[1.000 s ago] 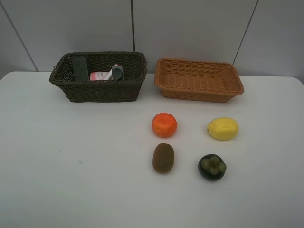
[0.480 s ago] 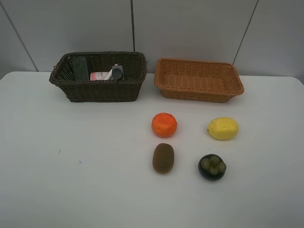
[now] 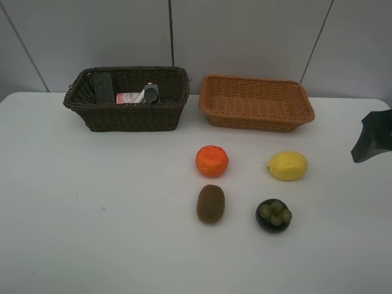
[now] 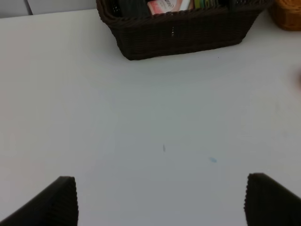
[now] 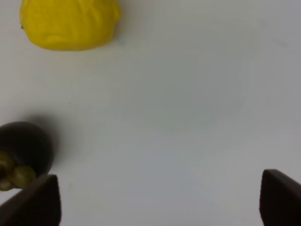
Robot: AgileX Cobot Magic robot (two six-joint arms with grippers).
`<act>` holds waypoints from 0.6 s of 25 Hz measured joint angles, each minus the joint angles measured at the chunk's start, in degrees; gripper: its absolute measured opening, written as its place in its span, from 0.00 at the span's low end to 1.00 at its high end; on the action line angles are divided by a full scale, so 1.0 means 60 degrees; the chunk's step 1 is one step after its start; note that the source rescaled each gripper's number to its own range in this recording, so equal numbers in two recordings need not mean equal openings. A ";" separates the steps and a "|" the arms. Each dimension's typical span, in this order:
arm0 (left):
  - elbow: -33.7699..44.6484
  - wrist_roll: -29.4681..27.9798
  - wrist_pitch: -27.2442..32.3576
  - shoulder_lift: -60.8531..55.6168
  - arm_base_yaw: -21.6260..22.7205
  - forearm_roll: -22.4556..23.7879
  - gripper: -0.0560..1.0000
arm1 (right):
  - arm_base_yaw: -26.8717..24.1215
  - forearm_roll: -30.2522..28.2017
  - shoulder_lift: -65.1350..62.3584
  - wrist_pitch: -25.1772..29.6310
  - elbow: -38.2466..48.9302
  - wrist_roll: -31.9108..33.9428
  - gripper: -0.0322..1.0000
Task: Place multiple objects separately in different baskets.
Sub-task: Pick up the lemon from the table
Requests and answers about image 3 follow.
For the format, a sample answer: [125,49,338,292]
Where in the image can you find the dark green ink bottle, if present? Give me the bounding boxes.
[144,83,160,108]

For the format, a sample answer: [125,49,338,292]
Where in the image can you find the pink bottle white cap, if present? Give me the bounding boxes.
[116,92,140,104]

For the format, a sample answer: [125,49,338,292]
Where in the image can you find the orange mandarin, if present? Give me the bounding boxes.
[195,145,229,178]

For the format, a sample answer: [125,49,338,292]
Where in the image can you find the brown kiwi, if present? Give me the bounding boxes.
[197,184,225,224]

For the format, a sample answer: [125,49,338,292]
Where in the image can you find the grey felt board eraser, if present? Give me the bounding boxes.
[92,72,115,104]

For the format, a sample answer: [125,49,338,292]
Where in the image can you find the yellow lemon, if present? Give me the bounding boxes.
[267,151,308,181]

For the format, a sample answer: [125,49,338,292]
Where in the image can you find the white marker pink caps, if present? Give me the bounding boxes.
[135,82,153,104]

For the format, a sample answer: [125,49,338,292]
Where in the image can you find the orange wicker basket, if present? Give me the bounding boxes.
[199,75,315,132]

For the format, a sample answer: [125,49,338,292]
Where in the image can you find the dark mangosteen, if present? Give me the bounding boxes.
[255,198,292,234]

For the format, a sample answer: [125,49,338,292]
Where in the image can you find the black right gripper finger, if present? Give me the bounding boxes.
[351,109,392,163]

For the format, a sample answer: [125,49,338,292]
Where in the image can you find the dark brown wicker basket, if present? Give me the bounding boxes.
[63,66,189,132]

